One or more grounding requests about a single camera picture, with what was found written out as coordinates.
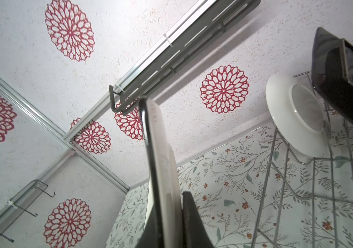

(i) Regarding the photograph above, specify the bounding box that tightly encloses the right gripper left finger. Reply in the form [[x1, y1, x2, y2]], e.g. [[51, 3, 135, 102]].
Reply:
[[136, 186, 164, 248]]

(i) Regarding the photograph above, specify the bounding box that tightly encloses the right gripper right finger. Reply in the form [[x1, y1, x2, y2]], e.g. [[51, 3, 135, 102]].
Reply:
[[182, 191, 214, 248]]

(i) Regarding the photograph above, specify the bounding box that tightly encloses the white square plate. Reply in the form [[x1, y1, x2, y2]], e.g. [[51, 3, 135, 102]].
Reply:
[[139, 98, 183, 248]]

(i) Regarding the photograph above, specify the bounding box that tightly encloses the large black square plate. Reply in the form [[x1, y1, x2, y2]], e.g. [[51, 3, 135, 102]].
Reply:
[[312, 27, 353, 124]]

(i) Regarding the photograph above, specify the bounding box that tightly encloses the white round bowl back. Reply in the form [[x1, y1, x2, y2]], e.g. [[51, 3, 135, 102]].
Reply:
[[265, 73, 329, 158]]

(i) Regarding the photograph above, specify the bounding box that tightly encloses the wire dish rack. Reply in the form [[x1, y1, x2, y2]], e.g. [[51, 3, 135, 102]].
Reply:
[[250, 49, 353, 248]]

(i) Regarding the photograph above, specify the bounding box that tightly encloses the black wire wall basket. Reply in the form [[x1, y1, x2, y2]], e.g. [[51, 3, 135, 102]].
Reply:
[[0, 179, 56, 243]]

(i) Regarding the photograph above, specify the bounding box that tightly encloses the grey wall shelf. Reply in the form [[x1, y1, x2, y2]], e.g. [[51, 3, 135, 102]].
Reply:
[[109, 1, 261, 115]]

